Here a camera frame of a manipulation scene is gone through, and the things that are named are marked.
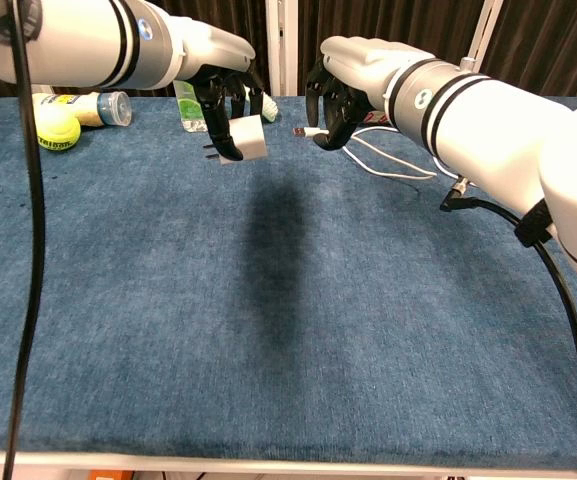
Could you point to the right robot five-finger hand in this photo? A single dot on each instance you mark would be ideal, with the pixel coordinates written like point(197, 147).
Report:
point(363, 62)

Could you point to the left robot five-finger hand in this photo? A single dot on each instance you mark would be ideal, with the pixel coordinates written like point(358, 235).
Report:
point(218, 50)

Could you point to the white power adapter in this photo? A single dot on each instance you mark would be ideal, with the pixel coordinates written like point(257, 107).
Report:
point(250, 137)

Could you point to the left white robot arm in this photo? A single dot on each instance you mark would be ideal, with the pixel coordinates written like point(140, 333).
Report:
point(83, 42)

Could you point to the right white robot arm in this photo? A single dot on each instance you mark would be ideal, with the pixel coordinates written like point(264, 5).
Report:
point(488, 130)

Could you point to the gold and red snack package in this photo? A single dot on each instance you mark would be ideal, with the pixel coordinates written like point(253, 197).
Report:
point(375, 118)

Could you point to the clear bottle with green label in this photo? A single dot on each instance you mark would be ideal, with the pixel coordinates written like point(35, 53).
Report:
point(188, 107)

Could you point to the mint green brush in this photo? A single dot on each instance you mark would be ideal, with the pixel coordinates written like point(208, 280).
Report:
point(269, 110)

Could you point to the mayonnaise squeeze bottle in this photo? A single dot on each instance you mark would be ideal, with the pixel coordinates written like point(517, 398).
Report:
point(88, 107)

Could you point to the yellow tennis ball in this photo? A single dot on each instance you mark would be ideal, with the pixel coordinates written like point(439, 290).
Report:
point(58, 130)

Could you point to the blue felt table mat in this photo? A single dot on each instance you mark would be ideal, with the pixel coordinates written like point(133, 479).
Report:
point(168, 300)

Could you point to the orange box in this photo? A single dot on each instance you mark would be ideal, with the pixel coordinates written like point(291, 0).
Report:
point(112, 475)

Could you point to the white upright frame post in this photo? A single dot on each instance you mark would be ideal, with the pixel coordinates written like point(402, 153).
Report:
point(282, 45)

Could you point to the white slanted frame post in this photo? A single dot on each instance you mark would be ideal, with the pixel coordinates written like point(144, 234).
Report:
point(480, 30)

